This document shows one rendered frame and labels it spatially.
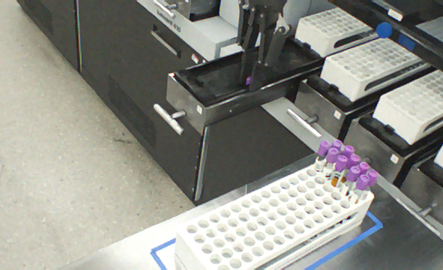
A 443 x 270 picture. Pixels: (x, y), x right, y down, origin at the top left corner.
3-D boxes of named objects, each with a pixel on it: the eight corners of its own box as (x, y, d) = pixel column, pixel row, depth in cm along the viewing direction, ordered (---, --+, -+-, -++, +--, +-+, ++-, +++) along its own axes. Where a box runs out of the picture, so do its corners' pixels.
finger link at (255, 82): (265, 58, 104) (267, 59, 104) (258, 85, 109) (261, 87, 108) (254, 61, 102) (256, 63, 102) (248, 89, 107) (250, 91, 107)
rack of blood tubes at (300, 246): (320, 181, 88) (330, 156, 83) (363, 222, 82) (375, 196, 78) (171, 255, 72) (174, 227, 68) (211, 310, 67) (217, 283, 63)
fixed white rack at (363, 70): (397, 49, 129) (406, 28, 125) (429, 70, 124) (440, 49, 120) (317, 81, 114) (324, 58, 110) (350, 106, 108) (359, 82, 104)
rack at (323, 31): (369, 17, 141) (375, -4, 137) (397, 34, 136) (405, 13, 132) (292, 41, 125) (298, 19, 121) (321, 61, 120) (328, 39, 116)
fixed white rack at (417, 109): (447, 82, 121) (459, 59, 117) (484, 105, 116) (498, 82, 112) (369, 120, 105) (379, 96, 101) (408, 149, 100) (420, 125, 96)
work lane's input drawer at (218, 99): (364, 32, 149) (374, 4, 143) (402, 56, 141) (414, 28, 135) (148, 106, 110) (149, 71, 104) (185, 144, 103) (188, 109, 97)
